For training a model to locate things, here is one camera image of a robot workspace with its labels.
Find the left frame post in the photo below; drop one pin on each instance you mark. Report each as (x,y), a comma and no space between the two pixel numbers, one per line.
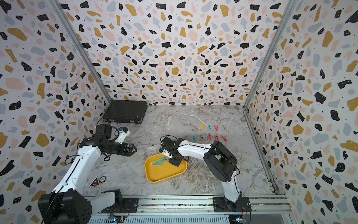
(55,5)

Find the black flat case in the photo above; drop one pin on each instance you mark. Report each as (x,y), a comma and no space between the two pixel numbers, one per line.
(126,111)

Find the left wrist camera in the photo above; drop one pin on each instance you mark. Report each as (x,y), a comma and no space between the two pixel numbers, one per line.
(123,133)

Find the right frame post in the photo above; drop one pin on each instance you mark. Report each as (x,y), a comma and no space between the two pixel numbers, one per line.
(285,18)

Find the frame post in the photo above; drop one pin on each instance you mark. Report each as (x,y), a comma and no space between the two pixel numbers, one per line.
(285,18)
(55,5)

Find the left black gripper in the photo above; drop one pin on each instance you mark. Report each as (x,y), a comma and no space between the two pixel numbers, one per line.
(128,152)

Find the yellow plastic storage box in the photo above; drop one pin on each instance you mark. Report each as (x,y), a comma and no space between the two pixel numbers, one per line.
(166,171)

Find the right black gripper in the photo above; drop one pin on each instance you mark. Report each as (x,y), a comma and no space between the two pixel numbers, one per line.
(174,163)

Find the warning triangle sticker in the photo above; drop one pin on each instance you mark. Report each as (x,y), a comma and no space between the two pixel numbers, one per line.
(95,183)

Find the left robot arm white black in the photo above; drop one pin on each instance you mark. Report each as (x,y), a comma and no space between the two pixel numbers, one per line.
(66,203)

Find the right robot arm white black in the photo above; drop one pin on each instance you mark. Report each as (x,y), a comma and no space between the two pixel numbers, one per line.
(220,161)

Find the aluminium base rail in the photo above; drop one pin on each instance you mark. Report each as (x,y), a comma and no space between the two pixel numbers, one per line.
(200,209)

